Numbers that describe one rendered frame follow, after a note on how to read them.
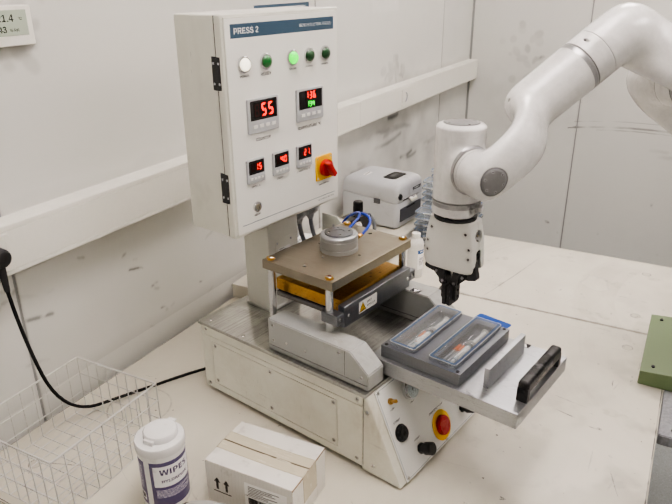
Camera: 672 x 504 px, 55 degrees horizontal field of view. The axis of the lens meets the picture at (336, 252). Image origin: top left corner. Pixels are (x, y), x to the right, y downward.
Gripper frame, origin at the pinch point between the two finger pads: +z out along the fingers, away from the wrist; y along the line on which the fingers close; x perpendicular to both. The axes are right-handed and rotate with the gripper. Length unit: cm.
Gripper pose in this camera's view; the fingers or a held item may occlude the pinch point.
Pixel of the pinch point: (450, 292)
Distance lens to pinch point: 121.8
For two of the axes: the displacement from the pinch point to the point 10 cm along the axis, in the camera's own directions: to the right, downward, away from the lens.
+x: -6.4, 3.1, -7.1
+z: 0.1, 9.2, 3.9
